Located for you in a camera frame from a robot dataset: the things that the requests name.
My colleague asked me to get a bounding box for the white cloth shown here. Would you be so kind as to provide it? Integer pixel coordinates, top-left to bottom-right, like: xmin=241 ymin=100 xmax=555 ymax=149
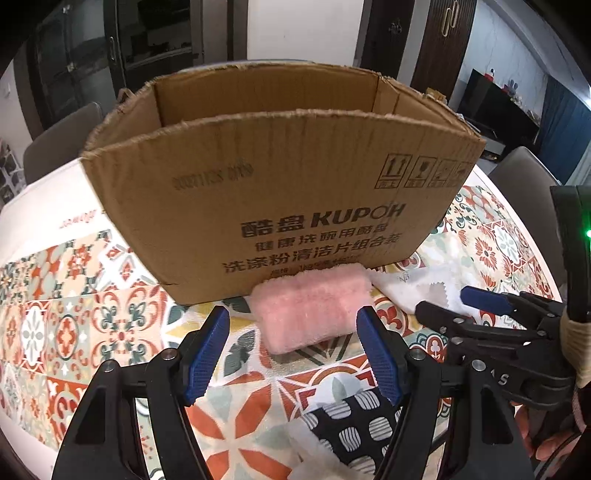
xmin=368 ymin=263 xmax=484 ymax=321

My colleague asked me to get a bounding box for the black sliding glass door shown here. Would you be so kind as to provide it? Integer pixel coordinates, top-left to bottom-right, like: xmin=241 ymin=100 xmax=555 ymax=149
xmin=27 ymin=0 xmax=249 ymax=128

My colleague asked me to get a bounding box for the grey chair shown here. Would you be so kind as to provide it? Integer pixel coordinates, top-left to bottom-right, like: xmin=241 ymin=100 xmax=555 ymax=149
xmin=489 ymin=146 xmax=566 ymax=287
xmin=23 ymin=102 xmax=103 ymax=185

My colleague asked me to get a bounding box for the grey chair left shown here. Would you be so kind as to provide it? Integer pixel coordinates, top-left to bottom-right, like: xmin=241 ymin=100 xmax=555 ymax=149
xmin=23 ymin=102 xmax=103 ymax=185

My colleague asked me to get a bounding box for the brown cardboard box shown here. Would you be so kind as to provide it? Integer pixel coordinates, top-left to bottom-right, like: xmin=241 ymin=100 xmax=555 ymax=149
xmin=81 ymin=61 xmax=485 ymax=305

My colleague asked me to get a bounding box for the pink fluffy cloth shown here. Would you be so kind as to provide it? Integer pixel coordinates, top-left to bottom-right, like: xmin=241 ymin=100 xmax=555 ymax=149
xmin=247 ymin=263 xmax=373 ymax=355

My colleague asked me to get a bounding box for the cream dotted black sock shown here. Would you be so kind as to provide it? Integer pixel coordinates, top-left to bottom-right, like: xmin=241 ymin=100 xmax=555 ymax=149
xmin=287 ymin=388 xmax=402 ymax=480

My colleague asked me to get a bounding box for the person's right hand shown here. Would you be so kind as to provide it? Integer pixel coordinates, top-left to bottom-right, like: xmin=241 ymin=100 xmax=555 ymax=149
xmin=514 ymin=405 xmax=591 ymax=467

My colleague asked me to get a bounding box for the grey chair right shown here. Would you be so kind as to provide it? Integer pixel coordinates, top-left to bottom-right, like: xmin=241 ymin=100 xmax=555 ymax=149
xmin=489 ymin=146 xmax=566 ymax=287

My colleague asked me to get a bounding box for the blue curtain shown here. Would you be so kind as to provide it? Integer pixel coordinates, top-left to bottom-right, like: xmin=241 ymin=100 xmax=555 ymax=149
xmin=535 ymin=76 xmax=590 ymax=184

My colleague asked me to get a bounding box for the patterned tablecloth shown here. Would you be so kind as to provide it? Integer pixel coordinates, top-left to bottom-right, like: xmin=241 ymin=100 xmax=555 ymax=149
xmin=1 ymin=161 xmax=559 ymax=479

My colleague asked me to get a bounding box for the dark wooden door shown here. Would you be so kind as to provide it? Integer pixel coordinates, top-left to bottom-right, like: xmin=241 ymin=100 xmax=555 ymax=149
xmin=361 ymin=0 xmax=415 ymax=78

